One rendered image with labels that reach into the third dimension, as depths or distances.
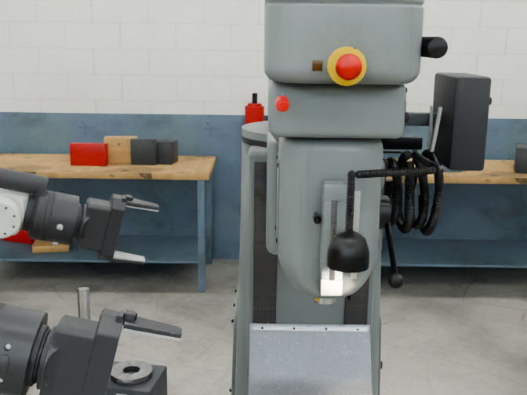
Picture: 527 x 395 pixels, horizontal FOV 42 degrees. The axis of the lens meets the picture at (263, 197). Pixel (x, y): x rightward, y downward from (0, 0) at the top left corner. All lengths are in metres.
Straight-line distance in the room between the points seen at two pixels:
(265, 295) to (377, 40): 0.89
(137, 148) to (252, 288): 3.43
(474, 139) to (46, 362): 1.14
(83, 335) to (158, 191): 5.02
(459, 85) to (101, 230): 0.83
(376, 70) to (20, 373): 0.70
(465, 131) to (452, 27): 4.14
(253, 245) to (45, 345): 1.11
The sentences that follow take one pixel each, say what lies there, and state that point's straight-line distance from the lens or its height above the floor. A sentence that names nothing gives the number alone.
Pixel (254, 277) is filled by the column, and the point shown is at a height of 1.20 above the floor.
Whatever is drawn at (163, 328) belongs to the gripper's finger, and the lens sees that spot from 0.73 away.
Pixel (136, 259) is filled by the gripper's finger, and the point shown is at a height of 1.40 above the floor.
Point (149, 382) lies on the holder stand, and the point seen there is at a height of 1.10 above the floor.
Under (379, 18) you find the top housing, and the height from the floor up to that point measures 1.83.
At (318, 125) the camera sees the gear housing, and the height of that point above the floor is 1.65.
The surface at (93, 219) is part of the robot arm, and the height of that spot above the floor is 1.49.
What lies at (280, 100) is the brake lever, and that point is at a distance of 1.08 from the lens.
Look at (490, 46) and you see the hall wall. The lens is 5.81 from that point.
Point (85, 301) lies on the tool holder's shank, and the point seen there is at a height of 1.26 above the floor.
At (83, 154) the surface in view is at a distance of 5.19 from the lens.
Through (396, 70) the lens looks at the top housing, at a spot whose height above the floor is 1.75.
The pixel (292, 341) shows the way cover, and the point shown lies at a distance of 1.85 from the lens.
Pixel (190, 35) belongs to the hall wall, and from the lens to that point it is 5.57.
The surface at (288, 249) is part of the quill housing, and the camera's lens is 1.32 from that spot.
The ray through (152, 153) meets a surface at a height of 0.97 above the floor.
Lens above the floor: 1.80
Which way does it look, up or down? 13 degrees down
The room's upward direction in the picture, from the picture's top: 1 degrees clockwise
